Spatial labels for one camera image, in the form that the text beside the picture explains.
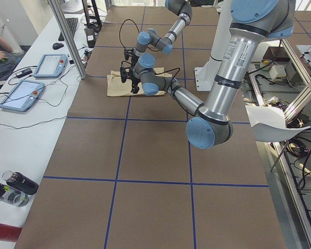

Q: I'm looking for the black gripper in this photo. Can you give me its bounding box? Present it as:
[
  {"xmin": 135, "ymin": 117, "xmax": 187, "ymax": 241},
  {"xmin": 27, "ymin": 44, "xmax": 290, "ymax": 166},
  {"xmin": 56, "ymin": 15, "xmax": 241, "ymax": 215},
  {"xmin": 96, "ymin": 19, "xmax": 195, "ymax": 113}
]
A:
[
  {"xmin": 129, "ymin": 73, "xmax": 140, "ymax": 94},
  {"xmin": 129, "ymin": 53, "xmax": 139, "ymax": 68}
]

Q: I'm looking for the cream long-sleeve printed shirt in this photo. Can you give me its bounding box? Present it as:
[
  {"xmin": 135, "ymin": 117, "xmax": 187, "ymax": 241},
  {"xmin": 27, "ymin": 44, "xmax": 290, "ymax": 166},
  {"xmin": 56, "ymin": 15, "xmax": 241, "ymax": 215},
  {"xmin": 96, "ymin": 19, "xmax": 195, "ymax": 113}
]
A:
[{"xmin": 106, "ymin": 66, "xmax": 166, "ymax": 98}]

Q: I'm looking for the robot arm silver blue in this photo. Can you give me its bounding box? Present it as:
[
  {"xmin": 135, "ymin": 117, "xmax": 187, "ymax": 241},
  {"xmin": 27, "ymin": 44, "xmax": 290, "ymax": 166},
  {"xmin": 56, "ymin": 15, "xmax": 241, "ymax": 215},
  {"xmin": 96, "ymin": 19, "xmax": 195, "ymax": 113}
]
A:
[
  {"xmin": 124, "ymin": 1, "xmax": 192, "ymax": 65},
  {"xmin": 120, "ymin": 1, "xmax": 295, "ymax": 149}
]

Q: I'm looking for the black monitor stand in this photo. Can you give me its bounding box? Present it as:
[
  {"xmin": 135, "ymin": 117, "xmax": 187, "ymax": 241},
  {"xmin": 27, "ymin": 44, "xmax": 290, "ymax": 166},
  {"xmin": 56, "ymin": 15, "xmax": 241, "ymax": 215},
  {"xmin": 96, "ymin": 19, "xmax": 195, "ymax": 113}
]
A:
[{"xmin": 82, "ymin": 0, "xmax": 103, "ymax": 33}]

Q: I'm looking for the black computer keyboard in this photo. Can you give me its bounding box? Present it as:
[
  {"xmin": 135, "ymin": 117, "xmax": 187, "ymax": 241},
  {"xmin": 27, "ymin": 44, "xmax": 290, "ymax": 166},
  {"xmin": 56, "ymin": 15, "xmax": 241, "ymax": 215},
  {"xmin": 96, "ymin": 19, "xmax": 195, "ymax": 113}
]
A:
[{"xmin": 58, "ymin": 17, "xmax": 79, "ymax": 42}]

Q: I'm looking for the black computer mouse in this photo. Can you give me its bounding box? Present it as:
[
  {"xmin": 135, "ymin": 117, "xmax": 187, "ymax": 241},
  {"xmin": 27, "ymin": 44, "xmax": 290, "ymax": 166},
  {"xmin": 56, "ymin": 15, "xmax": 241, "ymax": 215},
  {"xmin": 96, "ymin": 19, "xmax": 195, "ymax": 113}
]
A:
[{"xmin": 52, "ymin": 43, "xmax": 64, "ymax": 50}]

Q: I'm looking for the upper blue teach pendant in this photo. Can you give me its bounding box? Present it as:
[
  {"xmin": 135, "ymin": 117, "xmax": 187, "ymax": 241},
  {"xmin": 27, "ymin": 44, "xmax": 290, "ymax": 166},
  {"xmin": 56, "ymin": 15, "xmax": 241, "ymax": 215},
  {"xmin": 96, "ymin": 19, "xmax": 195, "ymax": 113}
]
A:
[{"xmin": 33, "ymin": 54, "xmax": 67, "ymax": 78}]

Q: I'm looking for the blue teach pendant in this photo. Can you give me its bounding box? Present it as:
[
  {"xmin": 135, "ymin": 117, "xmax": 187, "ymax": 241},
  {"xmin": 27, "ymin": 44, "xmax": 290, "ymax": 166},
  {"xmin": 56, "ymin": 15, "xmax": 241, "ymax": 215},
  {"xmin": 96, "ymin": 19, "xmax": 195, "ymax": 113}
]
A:
[
  {"xmin": 33, "ymin": 54, "xmax": 67, "ymax": 78},
  {"xmin": 0, "ymin": 79, "xmax": 45, "ymax": 112}
]

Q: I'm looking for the lower blue teach pendant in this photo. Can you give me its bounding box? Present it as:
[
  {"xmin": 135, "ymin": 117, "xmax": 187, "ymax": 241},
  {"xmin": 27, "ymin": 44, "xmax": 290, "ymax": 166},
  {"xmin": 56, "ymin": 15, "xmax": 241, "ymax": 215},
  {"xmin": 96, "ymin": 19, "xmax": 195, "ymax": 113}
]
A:
[{"xmin": 0, "ymin": 79, "xmax": 45, "ymax": 112}]

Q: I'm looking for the black power adapter brick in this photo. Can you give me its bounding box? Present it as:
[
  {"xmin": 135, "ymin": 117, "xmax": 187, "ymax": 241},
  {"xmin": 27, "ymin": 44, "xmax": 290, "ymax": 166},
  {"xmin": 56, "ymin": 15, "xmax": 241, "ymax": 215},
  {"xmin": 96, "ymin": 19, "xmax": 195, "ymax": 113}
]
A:
[{"xmin": 16, "ymin": 67, "xmax": 33, "ymax": 78}]

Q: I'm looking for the seated person in grey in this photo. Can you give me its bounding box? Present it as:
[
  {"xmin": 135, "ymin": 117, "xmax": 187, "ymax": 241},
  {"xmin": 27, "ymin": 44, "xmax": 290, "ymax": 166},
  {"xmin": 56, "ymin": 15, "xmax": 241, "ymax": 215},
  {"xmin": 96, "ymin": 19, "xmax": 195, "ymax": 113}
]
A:
[{"xmin": 0, "ymin": 36, "xmax": 21, "ymax": 81}]

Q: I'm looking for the tape roll with yellow ball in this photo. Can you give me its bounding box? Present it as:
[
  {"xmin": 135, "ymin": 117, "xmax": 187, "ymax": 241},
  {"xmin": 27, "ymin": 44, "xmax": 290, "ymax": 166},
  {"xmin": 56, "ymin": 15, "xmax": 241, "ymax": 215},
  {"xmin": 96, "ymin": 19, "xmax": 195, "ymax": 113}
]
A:
[{"xmin": 260, "ymin": 59, "xmax": 274, "ymax": 71}]

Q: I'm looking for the white curved plastic sheet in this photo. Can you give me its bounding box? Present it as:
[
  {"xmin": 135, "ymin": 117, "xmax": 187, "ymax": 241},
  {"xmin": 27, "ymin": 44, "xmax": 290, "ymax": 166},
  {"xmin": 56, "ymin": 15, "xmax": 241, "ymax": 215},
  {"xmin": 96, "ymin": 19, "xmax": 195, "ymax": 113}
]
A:
[{"xmin": 245, "ymin": 105, "xmax": 310, "ymax": 142}]

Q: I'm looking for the black lidded bottle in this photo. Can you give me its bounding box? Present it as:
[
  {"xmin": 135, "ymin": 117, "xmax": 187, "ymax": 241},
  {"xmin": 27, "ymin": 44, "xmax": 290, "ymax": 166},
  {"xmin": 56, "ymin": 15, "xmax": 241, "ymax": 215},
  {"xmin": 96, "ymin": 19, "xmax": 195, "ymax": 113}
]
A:
[{"xmin": 2, "ymin": 170, "xmax": 39, "ymax": 195}]

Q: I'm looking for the clear plastic bottle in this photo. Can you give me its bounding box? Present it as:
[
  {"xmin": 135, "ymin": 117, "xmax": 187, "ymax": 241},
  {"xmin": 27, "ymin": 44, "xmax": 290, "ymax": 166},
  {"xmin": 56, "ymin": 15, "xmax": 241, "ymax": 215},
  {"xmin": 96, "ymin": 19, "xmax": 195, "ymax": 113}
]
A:
[{"xmin": 0, "ymin": 183, "xmax": 29, "ymax": 208}]

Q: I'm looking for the red cylinder object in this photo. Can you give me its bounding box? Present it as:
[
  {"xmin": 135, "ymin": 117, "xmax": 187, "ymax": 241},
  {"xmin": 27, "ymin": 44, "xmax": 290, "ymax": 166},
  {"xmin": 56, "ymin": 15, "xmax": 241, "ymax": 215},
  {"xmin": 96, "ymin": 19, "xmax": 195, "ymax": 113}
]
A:
[{"xmin": 0, "ymin": 223, "xmax": 22, "ymax": 242}]

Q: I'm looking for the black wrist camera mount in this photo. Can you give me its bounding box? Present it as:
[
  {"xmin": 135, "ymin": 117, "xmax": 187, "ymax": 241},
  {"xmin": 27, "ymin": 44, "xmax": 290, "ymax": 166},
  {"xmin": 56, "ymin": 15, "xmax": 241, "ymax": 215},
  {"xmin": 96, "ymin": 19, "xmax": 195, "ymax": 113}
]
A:
[
  {"xmin": 120, "ymin": 67, "xmax": 131, "ymax": 83},
  {"xmin": 124, "ymin": 48, "xmax": 134, "ymax": 60}
]

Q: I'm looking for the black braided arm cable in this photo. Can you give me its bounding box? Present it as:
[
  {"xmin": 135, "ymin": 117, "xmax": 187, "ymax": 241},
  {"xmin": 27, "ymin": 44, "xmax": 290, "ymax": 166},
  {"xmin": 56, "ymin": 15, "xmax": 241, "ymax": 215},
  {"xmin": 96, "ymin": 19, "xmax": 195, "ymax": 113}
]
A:
[{"xmin": 120, "ymin": 60, "xmax": 197, "ymax": 117}]

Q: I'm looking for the aluminium frame post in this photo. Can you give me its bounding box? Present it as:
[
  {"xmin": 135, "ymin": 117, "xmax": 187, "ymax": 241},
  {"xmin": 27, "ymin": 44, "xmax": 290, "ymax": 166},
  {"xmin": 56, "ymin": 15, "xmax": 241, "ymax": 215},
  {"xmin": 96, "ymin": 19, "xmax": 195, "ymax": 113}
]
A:
[{"xmin": 48, "ymin": 0, "xmax": 87, "ymax": 79}]

